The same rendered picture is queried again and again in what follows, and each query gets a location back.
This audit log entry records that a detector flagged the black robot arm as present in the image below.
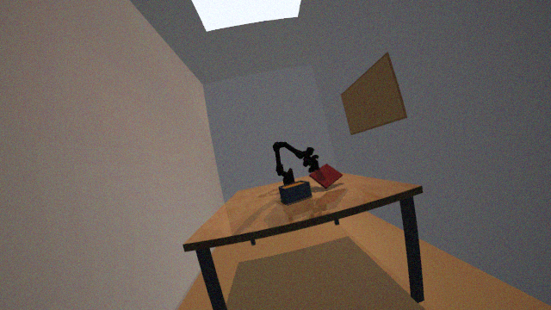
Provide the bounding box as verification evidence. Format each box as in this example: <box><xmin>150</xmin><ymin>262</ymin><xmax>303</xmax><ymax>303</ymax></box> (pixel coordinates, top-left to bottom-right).
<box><xmin>273</xmin><ymin>142</ymin><xmax>315</xmax><ymax>178</ymax></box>

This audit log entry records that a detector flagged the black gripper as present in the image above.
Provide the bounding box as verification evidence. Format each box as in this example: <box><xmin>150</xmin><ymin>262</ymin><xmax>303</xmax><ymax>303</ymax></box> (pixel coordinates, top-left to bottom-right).
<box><xmin>309</xmin><ymin>155</ymin><xmax>319</xmax><ymax>173</ymax></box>

